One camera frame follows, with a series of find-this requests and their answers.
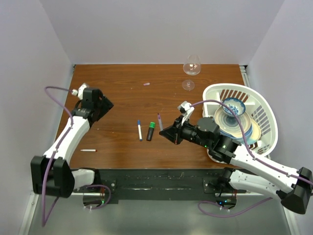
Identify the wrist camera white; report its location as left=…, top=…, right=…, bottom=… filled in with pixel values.
left=71, top=83, right=89, bottom=99
left=178, top=101, right=195, bottom=125

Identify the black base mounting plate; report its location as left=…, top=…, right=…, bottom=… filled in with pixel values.
left=73, top=168, right=247, bottom=205

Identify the blue white patterned bowl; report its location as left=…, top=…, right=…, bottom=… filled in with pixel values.
left=222, top=97, right=246, bottom=116

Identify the purple pen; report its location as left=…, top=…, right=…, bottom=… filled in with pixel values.
left=157, top=113, right=163, bottom=131

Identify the white pen red tip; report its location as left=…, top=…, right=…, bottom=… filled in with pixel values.
left=80, top=149, right=97, bottom=152

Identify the cream plate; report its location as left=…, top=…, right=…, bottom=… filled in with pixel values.
left=249, top=119, right=261, bottom=144

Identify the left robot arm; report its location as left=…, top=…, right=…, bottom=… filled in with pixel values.
left=30, top=84, right=113, bottom=198

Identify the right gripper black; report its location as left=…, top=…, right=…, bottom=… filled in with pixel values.
left=160, top=115, right=211, bottom=148

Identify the blue rimmed plate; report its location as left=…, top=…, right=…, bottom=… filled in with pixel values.
left=221, top=123, right=253, bottom=144

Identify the clear wine glass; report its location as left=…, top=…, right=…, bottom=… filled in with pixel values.
left=182, top=54, right=201, bottom=91

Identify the white pen blue tip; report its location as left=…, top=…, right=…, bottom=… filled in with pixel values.
left=137, top=124, right=143, bottom=141

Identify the green highlighter pen black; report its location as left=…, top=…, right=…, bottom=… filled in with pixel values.
left=146, top=127, right=154, bottom=141

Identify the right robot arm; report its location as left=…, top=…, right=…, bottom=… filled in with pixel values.
left=159, top=116, right=313, bottom=214

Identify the white plastic dish basket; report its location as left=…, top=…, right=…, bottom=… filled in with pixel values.
left=202, top=83, right=278, bottom=158

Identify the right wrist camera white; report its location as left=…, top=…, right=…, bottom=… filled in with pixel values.
left=178, top=101, right=195, bottom=125

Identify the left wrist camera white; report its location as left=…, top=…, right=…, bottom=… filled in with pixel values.
left=71, top=83, right=89, bottom=99

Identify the grey striped plate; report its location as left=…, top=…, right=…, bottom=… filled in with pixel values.
left=214, top=107, right=252, bottom=139

